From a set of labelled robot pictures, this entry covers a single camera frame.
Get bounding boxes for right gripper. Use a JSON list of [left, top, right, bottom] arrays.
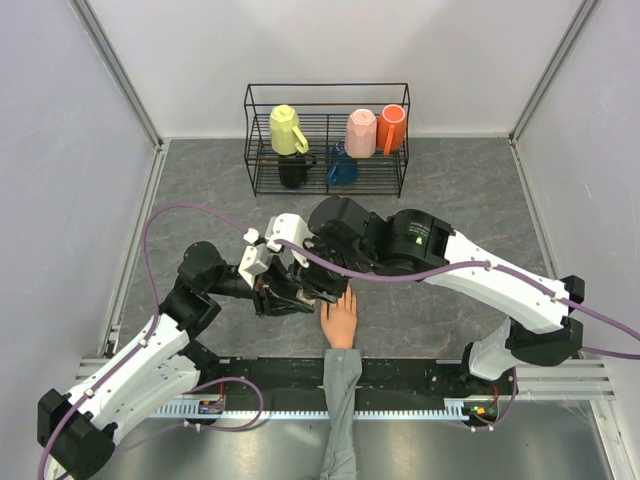
[[286, 233, 372, 306]]

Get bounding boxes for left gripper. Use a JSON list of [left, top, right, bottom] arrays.
[[206, 253, 314, 317]]

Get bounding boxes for glitter nail polish bottle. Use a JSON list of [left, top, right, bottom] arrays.
[[296, 290, 316, 307]]

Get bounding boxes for grey sleeved forearm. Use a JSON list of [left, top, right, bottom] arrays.
[[320, 349, 362, 479]]

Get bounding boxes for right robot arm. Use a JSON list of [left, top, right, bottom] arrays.
[[271, 196, 584, 394]]

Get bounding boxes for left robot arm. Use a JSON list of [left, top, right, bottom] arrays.
[[37, 241, 314, 479]]

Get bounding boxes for mannequin hand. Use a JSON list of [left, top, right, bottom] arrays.
[[320, 285, 357, 349]]

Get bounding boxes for blue mug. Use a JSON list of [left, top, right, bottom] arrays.
[[326, 140, 358, 186]]

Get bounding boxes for black mug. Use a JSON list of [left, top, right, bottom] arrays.
[[278, 153, 316, 190]]

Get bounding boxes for yellow faceted mug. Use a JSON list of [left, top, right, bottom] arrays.
[[269, 104, 309, 156]]

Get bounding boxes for pink faceted mug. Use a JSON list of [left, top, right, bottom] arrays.
[[345, 109, 377, 159]]

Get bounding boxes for orange mug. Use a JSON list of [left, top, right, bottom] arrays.
[[376, 104, 407, 156]]

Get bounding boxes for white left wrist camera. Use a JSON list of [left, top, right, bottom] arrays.
[[238, 228, 271, 288]]

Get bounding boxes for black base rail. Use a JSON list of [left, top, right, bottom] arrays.
[[198, 351, 515, 412]]

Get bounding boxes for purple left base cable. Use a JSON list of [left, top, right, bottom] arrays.
[[114, 377, 266, 451]]

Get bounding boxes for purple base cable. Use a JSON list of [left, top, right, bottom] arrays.
[[114, 377, 266, 451], [444, 367, 521, 434]]

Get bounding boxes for black wire rack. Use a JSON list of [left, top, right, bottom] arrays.
[[243, 82, 411, 197]]

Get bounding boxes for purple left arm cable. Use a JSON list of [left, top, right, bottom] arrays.
[[37, 203, 259, 480]]

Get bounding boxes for grey slotted cable duct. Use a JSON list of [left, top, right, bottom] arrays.
[[149, 394, 521, 421]]

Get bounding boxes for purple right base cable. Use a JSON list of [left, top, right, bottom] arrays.
[[444, 367, 521, 434]]

